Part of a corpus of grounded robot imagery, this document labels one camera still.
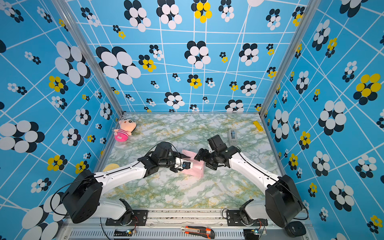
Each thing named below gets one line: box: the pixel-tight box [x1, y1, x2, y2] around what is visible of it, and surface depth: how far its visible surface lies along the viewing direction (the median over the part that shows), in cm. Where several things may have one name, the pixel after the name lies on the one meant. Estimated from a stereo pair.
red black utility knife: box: [180, 225, 215, 239], surface depth 71 cm
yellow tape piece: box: [253, 120, 264, 132], surface depth 114 cm
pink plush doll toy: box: [114, 118, 137, 143], surface depth 104 cm
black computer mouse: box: [284, 221, 307, 238], surface depth 70 cm
